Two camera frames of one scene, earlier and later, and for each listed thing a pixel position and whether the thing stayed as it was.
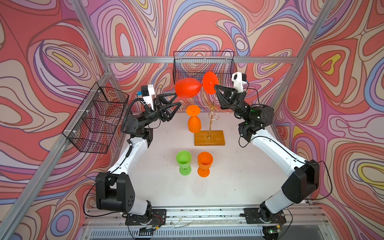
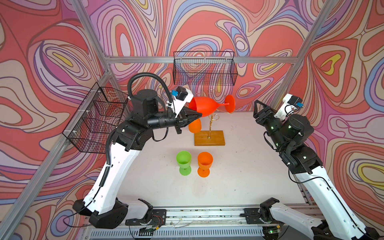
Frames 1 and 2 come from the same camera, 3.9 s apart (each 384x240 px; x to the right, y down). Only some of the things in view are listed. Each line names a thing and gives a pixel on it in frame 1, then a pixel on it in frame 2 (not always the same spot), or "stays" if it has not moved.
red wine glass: x=188 y=87 → x=204 y=105
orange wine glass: x=194 y=124 stays
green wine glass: x=184 y=158 stays
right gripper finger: x=227 y=89 → x=260 y=108
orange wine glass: x=205 y=159 stays
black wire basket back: x=196 y=64 stays
